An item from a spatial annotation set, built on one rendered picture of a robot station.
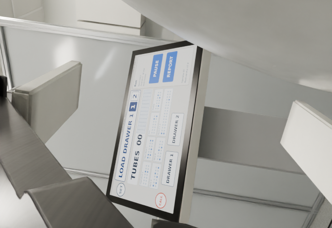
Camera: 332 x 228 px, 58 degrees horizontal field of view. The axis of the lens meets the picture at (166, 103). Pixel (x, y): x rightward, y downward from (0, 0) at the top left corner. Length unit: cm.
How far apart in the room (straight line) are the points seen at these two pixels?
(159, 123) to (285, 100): 100
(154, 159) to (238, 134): 27
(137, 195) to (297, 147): 77
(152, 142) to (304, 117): 75
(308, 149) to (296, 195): 204
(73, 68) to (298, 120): 13
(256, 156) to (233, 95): 78
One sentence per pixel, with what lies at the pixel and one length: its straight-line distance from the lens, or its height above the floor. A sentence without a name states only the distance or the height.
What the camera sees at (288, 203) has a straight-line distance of 226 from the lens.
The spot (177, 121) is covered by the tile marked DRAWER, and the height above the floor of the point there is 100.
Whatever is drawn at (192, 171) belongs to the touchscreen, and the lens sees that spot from 84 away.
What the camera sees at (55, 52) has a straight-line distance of 178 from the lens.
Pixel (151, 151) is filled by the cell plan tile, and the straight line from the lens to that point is 90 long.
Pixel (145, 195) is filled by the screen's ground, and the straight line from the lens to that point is 90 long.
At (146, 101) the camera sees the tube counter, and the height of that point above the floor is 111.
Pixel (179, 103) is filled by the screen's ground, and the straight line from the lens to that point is 86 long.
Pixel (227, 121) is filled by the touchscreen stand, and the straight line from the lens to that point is 95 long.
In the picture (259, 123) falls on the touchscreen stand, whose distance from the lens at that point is 97.
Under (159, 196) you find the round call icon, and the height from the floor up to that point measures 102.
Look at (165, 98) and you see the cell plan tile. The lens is 91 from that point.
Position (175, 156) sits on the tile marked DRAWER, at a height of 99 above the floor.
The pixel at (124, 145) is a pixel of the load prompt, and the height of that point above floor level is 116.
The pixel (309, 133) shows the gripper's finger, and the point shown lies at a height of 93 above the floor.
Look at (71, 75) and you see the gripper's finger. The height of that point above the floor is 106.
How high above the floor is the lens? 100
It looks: 3 degrees up
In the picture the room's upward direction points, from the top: 82 degrees counter-clockwise
